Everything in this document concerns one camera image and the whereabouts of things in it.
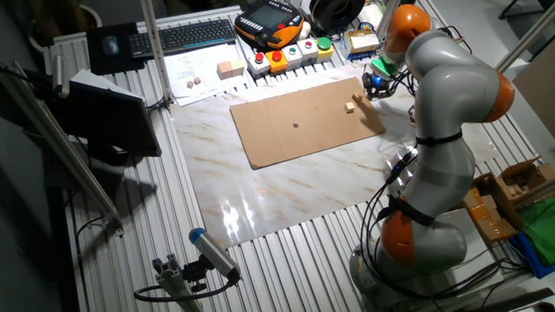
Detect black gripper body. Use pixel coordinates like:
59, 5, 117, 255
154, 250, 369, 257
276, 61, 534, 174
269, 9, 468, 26
363, 69, 397, 94

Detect flat blue box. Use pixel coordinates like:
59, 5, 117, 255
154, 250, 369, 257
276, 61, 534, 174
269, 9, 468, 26
346, 49, 378, 62

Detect cardboard box with white label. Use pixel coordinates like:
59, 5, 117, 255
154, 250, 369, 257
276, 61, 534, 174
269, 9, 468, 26
344, 29, 382, 60

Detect yellow box green button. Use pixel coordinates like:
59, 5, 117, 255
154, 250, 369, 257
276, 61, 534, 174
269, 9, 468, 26
315, 36, 335, 62

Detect white box small red button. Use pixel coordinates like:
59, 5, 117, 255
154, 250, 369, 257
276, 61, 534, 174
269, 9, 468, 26
297, 37, 320, 65

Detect black filament spool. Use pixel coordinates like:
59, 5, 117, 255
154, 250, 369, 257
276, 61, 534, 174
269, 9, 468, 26
310, 0, 367, 34

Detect white box green button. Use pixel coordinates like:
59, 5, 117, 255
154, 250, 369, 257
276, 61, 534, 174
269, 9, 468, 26
281, 43, 304, 70

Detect brown cardboard sheet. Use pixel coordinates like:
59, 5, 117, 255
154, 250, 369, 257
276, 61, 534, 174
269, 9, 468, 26
229, 77, 388, 171

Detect orange box red button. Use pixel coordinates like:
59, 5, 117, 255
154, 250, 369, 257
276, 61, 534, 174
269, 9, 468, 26
264, 49, 289, 74

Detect white box red mushroom button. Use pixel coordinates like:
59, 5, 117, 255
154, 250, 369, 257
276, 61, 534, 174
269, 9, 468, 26
246, 51, 272, 80

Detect black orange teach pendant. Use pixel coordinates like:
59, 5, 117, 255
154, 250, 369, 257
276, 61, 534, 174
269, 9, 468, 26
233, 0, 305, 49

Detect white marble pattern mat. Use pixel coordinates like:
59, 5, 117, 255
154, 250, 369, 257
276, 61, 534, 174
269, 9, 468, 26
170, 64, 504, 250

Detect brown cardboard panel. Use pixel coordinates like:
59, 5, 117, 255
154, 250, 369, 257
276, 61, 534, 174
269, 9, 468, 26
513, 51, 555, 140

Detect yellowish cardboard box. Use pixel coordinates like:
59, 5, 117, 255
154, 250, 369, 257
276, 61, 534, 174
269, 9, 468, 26
462, 186, 519, 243

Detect open brown cardboard box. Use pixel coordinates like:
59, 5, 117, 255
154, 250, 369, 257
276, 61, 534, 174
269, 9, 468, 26
480, 156, 555, 231

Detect printed paper sheets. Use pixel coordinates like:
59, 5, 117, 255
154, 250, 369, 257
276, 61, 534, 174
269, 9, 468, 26
163, 42, 257, 107

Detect black keyboard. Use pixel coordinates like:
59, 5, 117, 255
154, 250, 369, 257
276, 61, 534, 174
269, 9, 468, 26
127, 18, 238, 60

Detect green cloth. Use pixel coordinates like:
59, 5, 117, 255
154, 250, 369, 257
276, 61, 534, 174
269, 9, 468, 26
518, 197, 555, 268

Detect blue bag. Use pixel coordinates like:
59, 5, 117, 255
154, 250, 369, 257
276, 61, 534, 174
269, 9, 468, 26
509, 233, 555, 280

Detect black monitor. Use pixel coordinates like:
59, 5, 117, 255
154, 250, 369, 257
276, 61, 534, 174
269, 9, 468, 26
47, 80, 163, 159

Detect grey computer mouse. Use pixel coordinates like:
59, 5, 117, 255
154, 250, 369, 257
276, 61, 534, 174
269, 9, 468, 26
102, 35, 121, 56

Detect black mouse pad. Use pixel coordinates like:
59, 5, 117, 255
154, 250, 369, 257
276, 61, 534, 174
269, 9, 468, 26
85, 22, 147, 76

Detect short aluminium profile stub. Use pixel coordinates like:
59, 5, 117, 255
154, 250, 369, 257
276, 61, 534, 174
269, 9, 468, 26
151, 253, 205, 312

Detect slanted aluminium profile beam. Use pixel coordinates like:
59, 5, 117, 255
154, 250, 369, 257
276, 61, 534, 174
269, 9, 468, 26
0, 60, 126, 237

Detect green printed wrist mount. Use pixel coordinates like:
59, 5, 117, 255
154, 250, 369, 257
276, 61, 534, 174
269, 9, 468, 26
370, 55, 398, 78

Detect aluminium profile post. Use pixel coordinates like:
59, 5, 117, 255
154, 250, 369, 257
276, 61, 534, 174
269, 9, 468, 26
493, 2, 555, 75
139, 0, 174, 106

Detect silver camera with blue end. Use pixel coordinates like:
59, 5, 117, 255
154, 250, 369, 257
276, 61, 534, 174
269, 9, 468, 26
188, 227, 242, 283

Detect black camera clamp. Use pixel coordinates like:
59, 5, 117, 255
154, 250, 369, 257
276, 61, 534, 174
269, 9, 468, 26
181, 255, 214, 294

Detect black camera cable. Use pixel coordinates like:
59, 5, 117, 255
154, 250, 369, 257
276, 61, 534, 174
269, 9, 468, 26
133, 276, 240, 303

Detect silver bar camera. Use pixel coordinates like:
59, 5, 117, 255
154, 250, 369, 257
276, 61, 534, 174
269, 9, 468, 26
51, 54, 70, 99

